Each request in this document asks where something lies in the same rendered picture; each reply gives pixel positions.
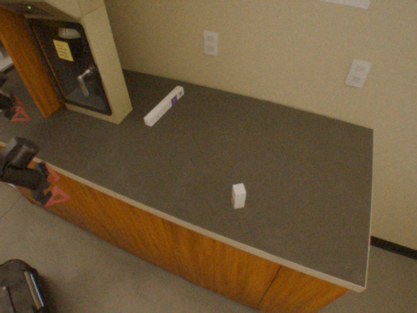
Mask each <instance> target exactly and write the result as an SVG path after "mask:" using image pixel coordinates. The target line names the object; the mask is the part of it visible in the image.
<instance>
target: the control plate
mask: <svg viewBox="0 0 417 313"><path fill-rule="evenodd" d="M0 5H3V6H4V7H7V8H9V9H10V10H13V11H15V12H17V11H19V12H17V13H19V14H30V13H28V12H26V11H24V10H27V11H29V12H31V13H32V12H34V13H33V14H31V15H39V16H53V15H51V14H49V13H47V12H45V11H43V10H42V9H40V8H38V7H36V6H34V5H23V4H9V3H0ZM21 7H23V8H21ZM28 7H31V8H28ZM16 10H17V11H16ZM20 11H24V12H25V13H22V12H20ZM36 12H38V14H37V13H36ZM41 12H42V13H43V14H41Z"/></svg>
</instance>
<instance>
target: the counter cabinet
mask: <svg viewBox="0 0 417 313"><path fill-rule="evenodd" d="M54 172H55V173H56V174H57V175H58V176H59V177H60V179H59V180H58V181H48V182H49V183H51V185H50V187H49V188H48V189H44V191H43V193H44V195H46V194H47V193H48V191H49V190H50V191H51V190H52V189H53V188H54V186H55V185H57V186H58V187H59V188H60V189H61V190H63V191H64V192H65V193H66V194H68V195H69V196H70V199H69V200H68V201H63V202H59V203H55V204H53V205H50V206H47V207H44V206H42V205H41V203H40V201H35V200H34V199H33V196H32V194H31V191H30V189H28V188H23V187H21V186H16V185H14V186H15V187H16V188H17V189H18V190H19V191H20V192H21V193H22V194H23V195H24V196H25V197H26V198H27V199H28V200H29V201H30V202H31V204H33V205H34V204H35V203H37V204H39V205H40V206H42V207H44V208H46V209H47V210H49V211H51V212H53V213H55V214H56V215H59V216H60V217H62V218H64V219H66V220H68V221H69V222H71V223H73V224H75V225H77V226H79V227H81V228H83V229H84V230H87V231H89V232H90V233H92V234H94V235H96V236H98V237H100V238H102V239H104V240H106V241H108V242H110V243H112V244H114V245H115V246H117V247H120V248H121V249H123V250H125V251H127V252H130V253H132V254H134V255H136V256H138V257H140V258H142V259H144V260H146V261H148V262H150V263H153V264H155V265H157V266H159V267H161V268H162V269H165V270H167V271H169V272H171V273H173V274H176V275H178V276H180V277H182V278H185V279H186V280H189V281H191V282H193V283H195V284H198V285H200V286H202V287H204V288H206V289H209V290H211V291H214V292H216V293H219V294H220V295H223V296H225V297H228V298H230V299H232V300H234V301H237V302H239V303H242V304H243V305H246V306H249V307H252V308H254V309H256V310H259V311H261V312H264V313H316V312H318V311H320V310H321V309H323V308H324V307H326V306H327V305H329V304H330V303H332V302H333V301H335V300H336V299H338V298H339V297H341V296H342V295H344V294H345V293H347V292H348V291H349V290H350V289H348V288H345V287H343V286H339V285H337V284H333V283H331V282H328V281H325V280H322V279H320V278H317V277H314V276H311V275H308V274H306V273H303V272H300V271H297V270H295V269H292V268H289V267H286V266H284V265H281V264H278V263H276V262H273V261H270V260H267V259H265V258H262V257H260V256H256V255H255V254H251V253H249V252H246V251H244V250H241V249H239V248H236V247H233V246H231V245H228V244H225V243H223V242H221V241H217V240H215V239H213V238H210V237H207V236H206V235H203V234H200V233H197V232H196V231H193V230H190V229H188V228H185V227H183V226H180V225H178V224H176V223H173V222H171V221H168V220H166V219H164V218H161V217H159V216H156V215H154V214H152V213H149V212H147V211H144V210H142V209H140V208H138V207H135V206H133V205H130V204H129V203H126V202H124V201H121V200H118V199H117V198H114V197H112V196H110V195H107V194H105V193H103V192H101V191H99V190H96V189H94V188H92V187H89V186H87V185H84V184H83V183H80V182H79V181H76V180H74V179H71V178H69V177H67V176H65V175H63V174H61V173H59V172H57V171H54Z"/></svg>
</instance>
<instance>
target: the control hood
mask: <svg viewBox="0 0 417 313"><path fill-rule="evenodd" d="M0 3H9V4H23V5H34V6H36V7H38V8H40V9H42V10H43V11H45V12H47V13H49V14H51V15H53V16H49V17H57V18H70V19H78V18H80V17H82V15H81V11H80V9H79V5H78V1H77V0H0ZM0 7H3V8H5V9H7V10H9V11H11V12H14V13H16V14H19V13H17V12H15V11H13V10H10V9H9V8H7V7H4V6H3V5H0Z"/></svg>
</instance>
